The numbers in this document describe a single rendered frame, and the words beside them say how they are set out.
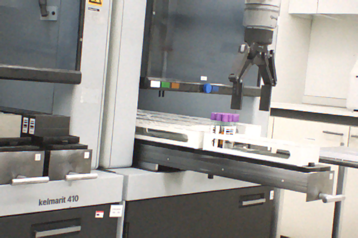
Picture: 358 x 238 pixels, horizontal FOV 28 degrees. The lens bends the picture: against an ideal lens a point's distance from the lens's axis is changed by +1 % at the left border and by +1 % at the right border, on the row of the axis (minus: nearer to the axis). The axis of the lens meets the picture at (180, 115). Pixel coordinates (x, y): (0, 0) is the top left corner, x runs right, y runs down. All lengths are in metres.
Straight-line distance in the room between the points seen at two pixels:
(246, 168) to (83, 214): 0.43
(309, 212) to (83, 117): 2.73
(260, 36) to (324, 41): 3.25
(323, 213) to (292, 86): 1.04
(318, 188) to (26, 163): 0.70
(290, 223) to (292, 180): 2.75
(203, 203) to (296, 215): 2.32
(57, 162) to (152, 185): 0.36
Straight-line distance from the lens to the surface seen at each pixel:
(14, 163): 1.60
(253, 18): 1.82
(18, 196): 1.63
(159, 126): 1.98
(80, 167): 1.74
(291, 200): 4.45
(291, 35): 4.90
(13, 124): 1.68
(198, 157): 1.87
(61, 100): 1.85
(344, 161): 2.00
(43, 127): 1.74
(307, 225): 4.41
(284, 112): 4.50
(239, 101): 1.79
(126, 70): 1.95
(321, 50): 5.06
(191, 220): 2.12
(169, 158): 1.94
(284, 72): 4.84
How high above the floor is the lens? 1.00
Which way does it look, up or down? 3 degrees down
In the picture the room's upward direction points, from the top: 5 degrees clockwise
